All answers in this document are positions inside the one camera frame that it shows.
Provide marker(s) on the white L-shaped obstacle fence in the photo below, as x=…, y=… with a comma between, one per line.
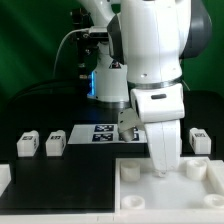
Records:
x=130, y=216

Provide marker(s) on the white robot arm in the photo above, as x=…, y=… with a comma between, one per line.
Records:
x=139, y=66

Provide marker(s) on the white sheet with markers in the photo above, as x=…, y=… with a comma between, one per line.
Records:
x=95, y=134

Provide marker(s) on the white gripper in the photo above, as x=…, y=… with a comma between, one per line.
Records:
x=160, y=111

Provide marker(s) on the grey camera on base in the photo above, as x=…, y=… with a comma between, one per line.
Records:
x=98, y=33

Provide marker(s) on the white square tabletop panel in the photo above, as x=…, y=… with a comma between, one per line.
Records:
x=186, y=188

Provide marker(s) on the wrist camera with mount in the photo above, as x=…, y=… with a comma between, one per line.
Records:
x=128, y=120

